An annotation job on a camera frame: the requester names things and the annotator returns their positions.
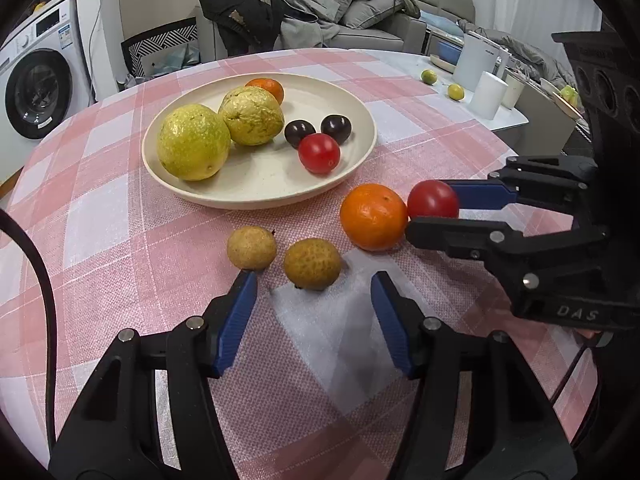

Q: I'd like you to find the white paper roll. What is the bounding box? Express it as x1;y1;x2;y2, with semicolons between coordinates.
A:
469;72;508;120

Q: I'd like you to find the green lime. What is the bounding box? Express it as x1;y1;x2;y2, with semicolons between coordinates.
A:
421;70;438;86

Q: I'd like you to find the white appliance box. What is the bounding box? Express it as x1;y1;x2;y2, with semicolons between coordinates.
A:
452;32;511;91

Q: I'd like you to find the black patterned basket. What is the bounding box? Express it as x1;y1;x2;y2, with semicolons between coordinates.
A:
122;18;201;80

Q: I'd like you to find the yellow lemon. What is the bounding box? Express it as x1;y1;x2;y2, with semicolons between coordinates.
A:
447;84;465;102

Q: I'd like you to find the pink checked tablecloth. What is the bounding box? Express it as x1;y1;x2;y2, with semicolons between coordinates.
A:
0;48;599;480

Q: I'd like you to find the cream round plate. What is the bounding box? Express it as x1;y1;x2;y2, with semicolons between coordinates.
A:
141;74;378;210

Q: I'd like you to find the dark plum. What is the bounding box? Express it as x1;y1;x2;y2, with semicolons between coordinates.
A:
320;114;352;145
284;119;316;150

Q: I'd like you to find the red tomato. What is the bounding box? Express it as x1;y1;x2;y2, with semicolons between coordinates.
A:
407;180;460;219
297;133;341;174

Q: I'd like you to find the red tomato on plate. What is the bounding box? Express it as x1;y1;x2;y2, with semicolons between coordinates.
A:
297;133;341;174

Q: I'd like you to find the dark plum on plate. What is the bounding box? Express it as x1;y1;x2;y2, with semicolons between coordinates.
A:
320;114;352;145

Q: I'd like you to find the smooth yellow guava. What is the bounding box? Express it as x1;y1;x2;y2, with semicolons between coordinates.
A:
156;104;231;181

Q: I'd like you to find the brown longan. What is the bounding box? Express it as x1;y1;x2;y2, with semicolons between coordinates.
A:
283;238;342;290
227;226;278;271

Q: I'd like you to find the rough yellow guava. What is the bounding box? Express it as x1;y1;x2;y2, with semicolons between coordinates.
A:
218;86;284;146

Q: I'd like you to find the brown longan left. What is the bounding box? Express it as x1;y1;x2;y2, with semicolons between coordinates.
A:
227;226;278;271

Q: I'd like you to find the black cable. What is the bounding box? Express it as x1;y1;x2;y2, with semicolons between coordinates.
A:
0;207;59;451

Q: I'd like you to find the brown longan right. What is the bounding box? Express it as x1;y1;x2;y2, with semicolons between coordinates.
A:
283;238;342;290

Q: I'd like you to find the black jacket on sofa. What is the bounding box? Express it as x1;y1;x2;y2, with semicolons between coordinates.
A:
198;0;285;56

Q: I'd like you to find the grey sofa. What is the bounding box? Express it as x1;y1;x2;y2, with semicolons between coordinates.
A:
195;0;475;60

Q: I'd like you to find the large orange tangerine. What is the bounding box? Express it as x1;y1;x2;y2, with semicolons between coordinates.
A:
340;183;409;252

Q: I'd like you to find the small orange on plate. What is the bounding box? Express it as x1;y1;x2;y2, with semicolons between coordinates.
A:
245;78;284;104

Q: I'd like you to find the white washing machine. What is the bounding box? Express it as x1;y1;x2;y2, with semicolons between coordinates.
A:
0;0;94;181

